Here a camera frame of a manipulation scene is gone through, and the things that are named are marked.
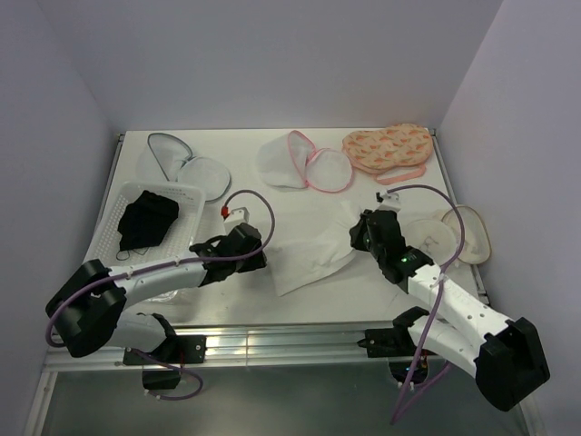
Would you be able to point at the pink trimmed mesh laundry bag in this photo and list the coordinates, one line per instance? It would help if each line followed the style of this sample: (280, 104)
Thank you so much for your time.
(293, 161)

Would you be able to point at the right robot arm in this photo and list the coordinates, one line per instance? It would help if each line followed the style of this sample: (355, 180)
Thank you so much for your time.
(505, 357)

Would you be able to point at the white plastic basket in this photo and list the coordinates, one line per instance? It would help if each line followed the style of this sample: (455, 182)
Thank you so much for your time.
(161, 269)

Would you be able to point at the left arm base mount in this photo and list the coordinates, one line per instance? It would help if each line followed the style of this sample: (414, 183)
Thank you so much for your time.
(168, 365)

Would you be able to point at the white bra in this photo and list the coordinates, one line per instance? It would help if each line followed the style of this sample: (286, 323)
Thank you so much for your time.
(295, 264)

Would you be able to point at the grey trimmed mesh laundry bag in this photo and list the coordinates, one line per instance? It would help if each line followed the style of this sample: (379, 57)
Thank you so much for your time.
(167, 158)

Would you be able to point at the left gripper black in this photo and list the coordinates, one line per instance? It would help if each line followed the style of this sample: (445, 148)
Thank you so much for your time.
(256, 261)

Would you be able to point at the beige trimmed mesh laundry bag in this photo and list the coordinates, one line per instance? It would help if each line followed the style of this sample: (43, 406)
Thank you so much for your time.
(439, 236)

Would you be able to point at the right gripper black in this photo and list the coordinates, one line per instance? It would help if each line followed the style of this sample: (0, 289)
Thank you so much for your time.
(357, 231)

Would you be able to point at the peach floral bra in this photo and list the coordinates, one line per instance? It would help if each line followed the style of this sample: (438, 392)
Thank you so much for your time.
(394, 154)

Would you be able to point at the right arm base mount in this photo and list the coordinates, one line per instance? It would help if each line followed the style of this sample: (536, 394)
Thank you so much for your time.
(392, 343)

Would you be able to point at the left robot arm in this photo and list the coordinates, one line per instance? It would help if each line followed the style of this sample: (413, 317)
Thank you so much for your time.
(90, 309)

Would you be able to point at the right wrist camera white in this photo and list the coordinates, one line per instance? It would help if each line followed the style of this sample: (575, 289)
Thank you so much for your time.
(388, 201)

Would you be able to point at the black garment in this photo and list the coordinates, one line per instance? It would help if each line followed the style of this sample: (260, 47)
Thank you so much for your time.
(145, 223)

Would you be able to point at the aluminium frame rail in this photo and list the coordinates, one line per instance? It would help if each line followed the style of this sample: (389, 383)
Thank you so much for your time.
(250, 346)

